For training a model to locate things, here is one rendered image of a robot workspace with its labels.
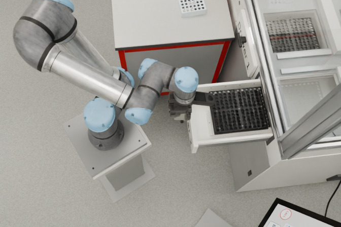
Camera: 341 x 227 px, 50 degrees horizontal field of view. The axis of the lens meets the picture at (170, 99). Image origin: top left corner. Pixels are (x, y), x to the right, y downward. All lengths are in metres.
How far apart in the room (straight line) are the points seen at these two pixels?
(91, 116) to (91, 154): 0.24
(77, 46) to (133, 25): 0.61
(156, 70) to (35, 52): 0.36
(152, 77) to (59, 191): 1.38
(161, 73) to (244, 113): 0.48
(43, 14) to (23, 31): 0.08
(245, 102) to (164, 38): 0.51
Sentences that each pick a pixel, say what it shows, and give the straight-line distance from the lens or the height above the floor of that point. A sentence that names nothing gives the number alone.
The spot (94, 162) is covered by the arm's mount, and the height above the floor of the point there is 0.79.
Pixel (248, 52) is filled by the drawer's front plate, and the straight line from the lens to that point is 1.64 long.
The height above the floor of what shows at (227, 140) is 0.89.
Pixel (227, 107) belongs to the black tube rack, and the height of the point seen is 0.87.
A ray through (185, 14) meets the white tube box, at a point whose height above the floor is 0.78.
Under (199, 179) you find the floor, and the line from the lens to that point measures 2.34.
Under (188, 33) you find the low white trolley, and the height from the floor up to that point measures 0.76.
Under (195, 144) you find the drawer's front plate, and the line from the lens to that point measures 1.42.
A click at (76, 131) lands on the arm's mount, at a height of 0.78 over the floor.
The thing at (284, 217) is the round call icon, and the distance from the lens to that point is 1.35.
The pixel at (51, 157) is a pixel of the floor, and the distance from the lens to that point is 2.45.
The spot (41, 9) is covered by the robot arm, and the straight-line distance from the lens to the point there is 1.19.
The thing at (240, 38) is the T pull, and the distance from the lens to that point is 1.66.
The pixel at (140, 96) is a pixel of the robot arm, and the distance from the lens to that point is 1.13.
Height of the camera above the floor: 2.29
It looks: 68 degrees down
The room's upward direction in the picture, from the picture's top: 5 degrees clockwise
